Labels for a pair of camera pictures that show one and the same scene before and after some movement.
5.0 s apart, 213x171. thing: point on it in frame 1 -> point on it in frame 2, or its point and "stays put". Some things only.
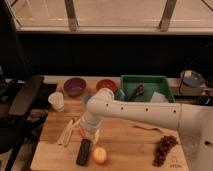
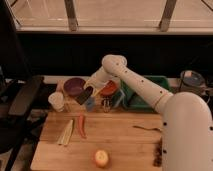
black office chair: x=19 y=88 stays put
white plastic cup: x=57 y=100 stays put
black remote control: x=83 y=152 -> x=80 y=99
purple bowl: x=74 y=86 stays put
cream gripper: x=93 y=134 -> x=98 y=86
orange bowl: x=106 y=83 stays put
